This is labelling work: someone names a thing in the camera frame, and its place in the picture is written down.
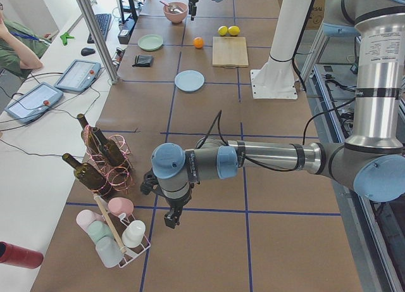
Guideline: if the light blue plate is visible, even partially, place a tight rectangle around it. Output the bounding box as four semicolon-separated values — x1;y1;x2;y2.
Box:
174;70;205;92

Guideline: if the light green plate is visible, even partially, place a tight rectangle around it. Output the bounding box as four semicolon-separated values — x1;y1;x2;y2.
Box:
137;34;163;51

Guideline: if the pink bowl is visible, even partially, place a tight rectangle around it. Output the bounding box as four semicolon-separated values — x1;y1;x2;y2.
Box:
163;2;189;23

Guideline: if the metal scoop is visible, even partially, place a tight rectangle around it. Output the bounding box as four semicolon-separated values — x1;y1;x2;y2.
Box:
159;0;184;13

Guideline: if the orange fruit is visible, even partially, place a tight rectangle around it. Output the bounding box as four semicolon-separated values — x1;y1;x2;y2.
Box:
193;37;204;49

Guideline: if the yellow lemon far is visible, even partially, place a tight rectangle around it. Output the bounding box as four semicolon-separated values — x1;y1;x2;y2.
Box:
218;25;228;37

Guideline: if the white cup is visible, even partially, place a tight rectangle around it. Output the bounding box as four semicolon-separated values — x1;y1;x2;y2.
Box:
121;220;146;248

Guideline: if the yellow lemon near board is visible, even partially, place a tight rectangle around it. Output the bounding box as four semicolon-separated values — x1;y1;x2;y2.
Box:
228;25;240;36

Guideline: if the bamboo cutting board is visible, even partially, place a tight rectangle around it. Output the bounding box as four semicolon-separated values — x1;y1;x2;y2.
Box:
212;37;249;67

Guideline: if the pale grey cup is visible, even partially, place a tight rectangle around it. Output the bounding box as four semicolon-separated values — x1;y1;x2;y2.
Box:
95;236;124;268

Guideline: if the black computer box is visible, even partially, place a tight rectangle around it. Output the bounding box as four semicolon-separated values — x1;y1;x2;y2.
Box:
118;18;135;45

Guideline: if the grey folded cloth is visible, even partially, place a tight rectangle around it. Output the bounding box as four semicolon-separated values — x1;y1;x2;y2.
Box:
132;54;154;67

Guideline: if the mint green cup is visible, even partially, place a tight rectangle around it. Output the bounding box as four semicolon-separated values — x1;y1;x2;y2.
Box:
86;220;114;244

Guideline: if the light pink cup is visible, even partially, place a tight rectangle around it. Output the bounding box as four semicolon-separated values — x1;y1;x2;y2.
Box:
76;210;104;232

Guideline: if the dark wine bottle middle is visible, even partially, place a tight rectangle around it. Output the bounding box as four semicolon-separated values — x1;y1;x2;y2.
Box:
92;127;130;172

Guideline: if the dark wine bottle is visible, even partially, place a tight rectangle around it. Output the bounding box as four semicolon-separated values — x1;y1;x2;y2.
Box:
77;113;99;155
92;127;130;172
62;153;115;200

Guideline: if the black keyboard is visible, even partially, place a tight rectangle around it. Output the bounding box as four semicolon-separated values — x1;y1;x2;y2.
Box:
94;13;112;40

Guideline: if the dark wine bottle front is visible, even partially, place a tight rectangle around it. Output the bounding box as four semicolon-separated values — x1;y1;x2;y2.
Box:
62;153;115;200

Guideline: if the dark wine bottle back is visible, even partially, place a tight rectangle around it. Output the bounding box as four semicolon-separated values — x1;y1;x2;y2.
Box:
77;113;99;155

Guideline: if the black computer mouse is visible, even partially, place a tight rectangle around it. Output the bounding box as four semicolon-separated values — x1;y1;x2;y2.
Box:
80;48;96;56

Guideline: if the green clamp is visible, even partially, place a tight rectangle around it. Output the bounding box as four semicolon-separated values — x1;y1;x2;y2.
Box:
60;32;75;46

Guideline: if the teach pendant far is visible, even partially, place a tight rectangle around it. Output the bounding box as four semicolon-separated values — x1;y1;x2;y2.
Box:
54;59;101;93

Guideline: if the teach pendant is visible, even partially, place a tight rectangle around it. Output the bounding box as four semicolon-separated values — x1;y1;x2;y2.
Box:
5;82;63;124
54;59;101;93

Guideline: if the red cylinder bottle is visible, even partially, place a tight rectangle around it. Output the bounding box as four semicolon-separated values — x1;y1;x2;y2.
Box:
1;241;44;269

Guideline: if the person in green shirt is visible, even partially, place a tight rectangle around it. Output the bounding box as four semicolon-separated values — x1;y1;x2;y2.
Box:
1;4;51;79

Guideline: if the teach pendant near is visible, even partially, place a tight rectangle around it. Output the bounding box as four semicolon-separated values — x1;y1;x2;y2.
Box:
5;82;63;124

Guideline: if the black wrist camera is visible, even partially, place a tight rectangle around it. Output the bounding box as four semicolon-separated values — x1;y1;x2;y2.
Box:
140;169;162;196

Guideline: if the white wire cup rack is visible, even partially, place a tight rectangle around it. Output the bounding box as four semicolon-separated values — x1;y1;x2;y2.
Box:
94;196;151;268

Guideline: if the copper wire bottle rack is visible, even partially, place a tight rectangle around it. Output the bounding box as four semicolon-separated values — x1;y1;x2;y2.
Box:
81;124;133;201

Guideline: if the white camera pole base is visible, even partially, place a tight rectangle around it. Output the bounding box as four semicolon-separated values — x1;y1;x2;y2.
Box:
251;0;314;99

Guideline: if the aluminium frame post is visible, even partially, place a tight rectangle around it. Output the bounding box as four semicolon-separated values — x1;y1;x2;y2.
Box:
76;0;118;84

